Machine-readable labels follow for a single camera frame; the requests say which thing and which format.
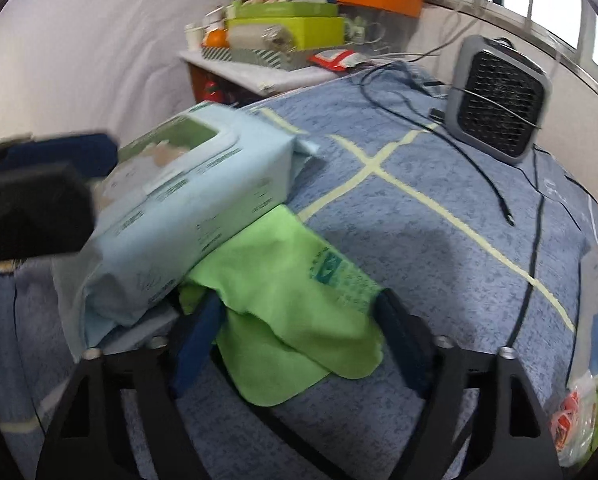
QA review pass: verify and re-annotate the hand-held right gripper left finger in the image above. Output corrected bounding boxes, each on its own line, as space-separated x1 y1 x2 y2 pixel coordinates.
34 290 227 480

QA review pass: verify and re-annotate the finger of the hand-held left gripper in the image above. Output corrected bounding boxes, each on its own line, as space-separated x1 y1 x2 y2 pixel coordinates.
0 132 120 177
0 162 98 267

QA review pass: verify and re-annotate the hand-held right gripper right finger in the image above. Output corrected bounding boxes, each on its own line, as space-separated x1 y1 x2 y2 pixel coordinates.
374 289 564 480

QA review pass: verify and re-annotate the green cleaning cloth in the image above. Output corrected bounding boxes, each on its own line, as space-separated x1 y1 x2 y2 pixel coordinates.
179 204 385 407

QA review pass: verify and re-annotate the pale blue wet wipes pack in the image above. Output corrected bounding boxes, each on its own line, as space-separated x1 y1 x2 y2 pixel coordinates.
54 101 322 361

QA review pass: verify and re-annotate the small red object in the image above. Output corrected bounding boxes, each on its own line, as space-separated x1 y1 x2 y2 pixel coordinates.
201 72 225 103

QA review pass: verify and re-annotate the zigzag patterned box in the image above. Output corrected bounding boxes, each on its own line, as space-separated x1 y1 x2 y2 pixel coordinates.
201 45 300 68

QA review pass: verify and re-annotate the white side table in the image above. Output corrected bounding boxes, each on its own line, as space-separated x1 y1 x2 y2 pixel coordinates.
179 50 350 93

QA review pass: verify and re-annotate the white roll clear wrap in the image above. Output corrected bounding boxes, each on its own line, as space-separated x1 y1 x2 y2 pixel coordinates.
229 25 295 51

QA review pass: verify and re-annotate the grey space heater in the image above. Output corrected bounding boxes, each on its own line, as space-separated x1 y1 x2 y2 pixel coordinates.
444 35 553 166

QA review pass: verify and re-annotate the lime green gift box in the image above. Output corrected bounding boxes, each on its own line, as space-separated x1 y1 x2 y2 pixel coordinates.
224 16 347 51

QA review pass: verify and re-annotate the red snack packet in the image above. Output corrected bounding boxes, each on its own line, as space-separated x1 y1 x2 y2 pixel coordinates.
309 49 367 72

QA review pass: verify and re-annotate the clear storage container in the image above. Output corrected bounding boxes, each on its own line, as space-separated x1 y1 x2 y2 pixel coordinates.
344 7 415 56

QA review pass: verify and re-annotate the metal window grille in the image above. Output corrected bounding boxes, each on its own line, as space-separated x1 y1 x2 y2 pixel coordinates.
424 0 598 91

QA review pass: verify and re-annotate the heater power cable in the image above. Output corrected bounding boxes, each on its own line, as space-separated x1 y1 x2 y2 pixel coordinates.
506 152 547 353

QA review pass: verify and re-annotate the black charging cable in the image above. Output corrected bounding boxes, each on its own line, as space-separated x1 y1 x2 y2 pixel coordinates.
361 60 517 227

